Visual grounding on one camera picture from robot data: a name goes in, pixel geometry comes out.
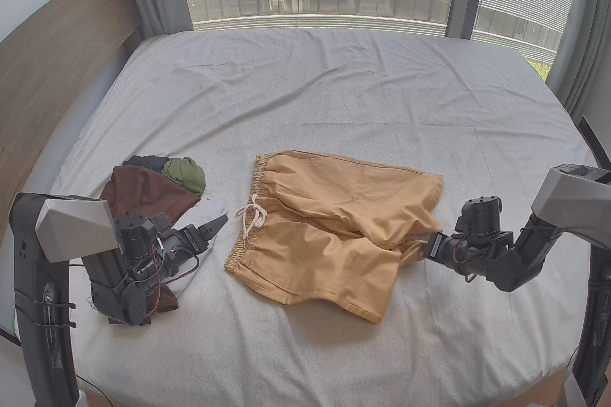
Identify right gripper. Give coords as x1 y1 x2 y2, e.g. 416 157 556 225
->
426 231 467 270

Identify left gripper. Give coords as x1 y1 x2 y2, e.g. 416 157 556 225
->
158 224 207 277

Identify tan shorts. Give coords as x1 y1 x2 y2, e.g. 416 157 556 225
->
224 150 445 325

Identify bed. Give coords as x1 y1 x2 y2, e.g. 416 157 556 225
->
0 0 611 407

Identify pale grey garment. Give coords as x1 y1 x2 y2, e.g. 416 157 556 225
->
86 199 229 310

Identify brown garment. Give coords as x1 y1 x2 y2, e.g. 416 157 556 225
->
100 166 200 326

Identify green garment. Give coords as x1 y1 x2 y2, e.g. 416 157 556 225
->
162 158 207 197

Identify black garment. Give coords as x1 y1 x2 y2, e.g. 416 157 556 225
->
123 155 169 174

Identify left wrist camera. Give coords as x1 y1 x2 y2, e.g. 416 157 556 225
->
149 212 172 238

